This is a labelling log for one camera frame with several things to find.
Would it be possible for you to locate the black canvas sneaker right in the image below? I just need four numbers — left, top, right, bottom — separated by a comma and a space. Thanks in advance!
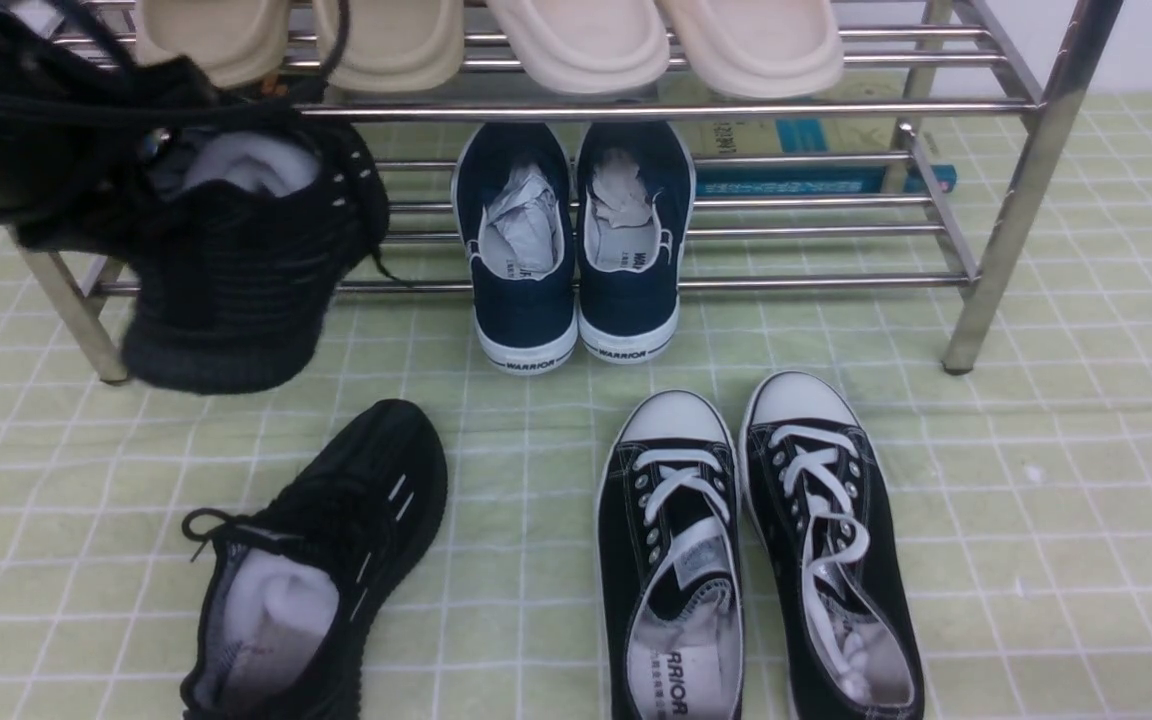
738, 372, 925, 719

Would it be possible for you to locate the navy canvas shoe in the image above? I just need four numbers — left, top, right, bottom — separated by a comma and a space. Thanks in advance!
575, 120, 696, 364
450, 122, 579, 376

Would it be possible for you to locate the blue tan book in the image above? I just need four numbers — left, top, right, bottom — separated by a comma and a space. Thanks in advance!
657, 70, 958, 199

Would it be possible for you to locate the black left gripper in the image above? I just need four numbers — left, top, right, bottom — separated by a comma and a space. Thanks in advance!
0, 0, 177, 233

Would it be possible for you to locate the beige slipper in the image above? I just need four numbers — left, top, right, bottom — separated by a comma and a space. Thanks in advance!
328, 1, 465, 94
134, 1, 291, 88

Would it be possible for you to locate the stainless steel shoe rack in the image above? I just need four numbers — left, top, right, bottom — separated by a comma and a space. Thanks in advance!
6, 0, 1126, 386

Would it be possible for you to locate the cream slipper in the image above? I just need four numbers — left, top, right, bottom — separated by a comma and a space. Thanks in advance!
486, 1, 670, 94
658, 1, 846, 100

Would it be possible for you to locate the navy canvas shoe right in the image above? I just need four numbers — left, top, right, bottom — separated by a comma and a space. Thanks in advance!
575, 120, 696, 364

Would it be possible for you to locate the cream slipper far right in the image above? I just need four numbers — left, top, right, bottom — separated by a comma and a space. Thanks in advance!
658, 1, 846, 100

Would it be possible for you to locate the black canvas sneaker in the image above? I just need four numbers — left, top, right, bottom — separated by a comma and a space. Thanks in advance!
738, 372, 925, 719
594, 389, 745, 719

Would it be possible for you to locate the black knit sneaker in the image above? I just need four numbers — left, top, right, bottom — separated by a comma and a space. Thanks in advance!
180, 397, 448, 719
15, 58, 391, 396

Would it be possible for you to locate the navy canvas shoe left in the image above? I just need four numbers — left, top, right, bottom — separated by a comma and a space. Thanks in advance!
450, 122, 579, 376

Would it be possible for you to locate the black canvas sneaker left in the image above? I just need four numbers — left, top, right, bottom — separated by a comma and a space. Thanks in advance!
594, 389, 745, 719

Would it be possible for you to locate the beige slipper far left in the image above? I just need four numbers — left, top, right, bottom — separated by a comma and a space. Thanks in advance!
134, 1, 291, 88

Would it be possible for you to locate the green checkered table cloth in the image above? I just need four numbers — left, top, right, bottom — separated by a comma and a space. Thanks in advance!
0, 94, 1152, 719

